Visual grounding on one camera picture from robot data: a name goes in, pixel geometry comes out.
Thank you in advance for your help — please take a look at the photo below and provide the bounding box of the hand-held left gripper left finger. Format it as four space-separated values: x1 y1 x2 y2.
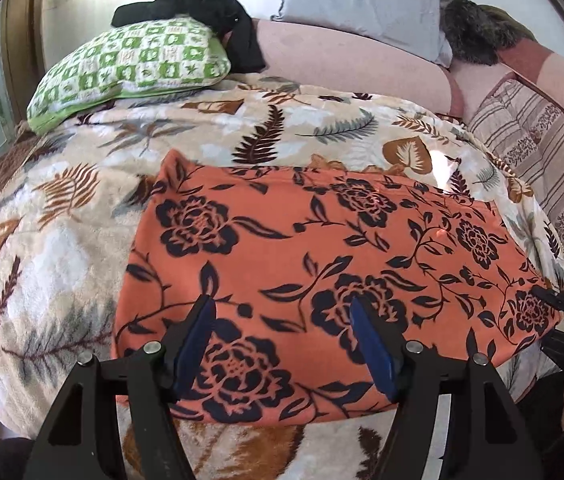
22 294 218 480

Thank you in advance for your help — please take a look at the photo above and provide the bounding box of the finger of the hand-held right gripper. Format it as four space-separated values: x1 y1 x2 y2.
539 329 564 370
531 285 564 315

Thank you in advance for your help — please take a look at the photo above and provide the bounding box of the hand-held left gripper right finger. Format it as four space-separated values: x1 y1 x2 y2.
349 295 547 480

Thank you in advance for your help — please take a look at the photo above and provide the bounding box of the orange floral shirt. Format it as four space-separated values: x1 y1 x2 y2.
112 149 563 428

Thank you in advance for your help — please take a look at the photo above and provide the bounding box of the striped floral cushion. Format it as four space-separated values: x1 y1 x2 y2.
467 79 564 281

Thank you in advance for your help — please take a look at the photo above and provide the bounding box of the leaf print fleece blanket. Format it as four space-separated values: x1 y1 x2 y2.
0 74 564 480

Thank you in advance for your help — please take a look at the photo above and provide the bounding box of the pink backrest cushion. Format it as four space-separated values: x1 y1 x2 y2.
449 40 564 128

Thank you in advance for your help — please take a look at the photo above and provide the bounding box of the pink bolster cushion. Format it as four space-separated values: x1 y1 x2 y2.
254 17 464 120

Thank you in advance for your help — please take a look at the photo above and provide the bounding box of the green checkered pillow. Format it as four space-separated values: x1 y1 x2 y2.
27 16 233 136

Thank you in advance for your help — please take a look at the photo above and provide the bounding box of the black garment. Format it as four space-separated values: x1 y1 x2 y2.
111 0 267 75

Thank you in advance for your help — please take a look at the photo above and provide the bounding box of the grey blue pillow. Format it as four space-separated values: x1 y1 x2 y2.
269 0 454 68

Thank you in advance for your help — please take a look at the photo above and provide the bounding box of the brown wooden window frame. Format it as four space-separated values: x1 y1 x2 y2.
0 0 45 126

